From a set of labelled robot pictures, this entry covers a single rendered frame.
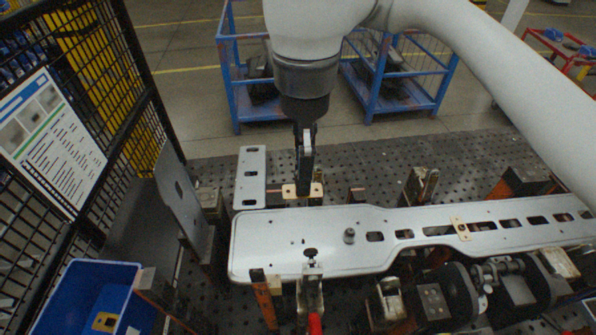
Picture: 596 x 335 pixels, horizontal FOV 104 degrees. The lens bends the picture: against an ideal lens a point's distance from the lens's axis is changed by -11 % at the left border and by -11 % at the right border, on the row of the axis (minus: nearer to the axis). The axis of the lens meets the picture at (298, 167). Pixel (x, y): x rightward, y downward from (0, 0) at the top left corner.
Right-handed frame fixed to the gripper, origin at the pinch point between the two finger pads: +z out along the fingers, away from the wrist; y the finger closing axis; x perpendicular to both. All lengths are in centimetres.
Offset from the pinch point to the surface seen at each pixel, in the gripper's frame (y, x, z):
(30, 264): 42, 179, 122
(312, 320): -22.8, 0.0, 13.4
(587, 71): 257, -426, 101
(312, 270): -16.8, -0.3, 5.1
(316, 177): 15.3, -5.6, 17.5
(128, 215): 10, 50, 24
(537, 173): 17, -85, 23
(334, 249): -2.9, -8.9, 26.5
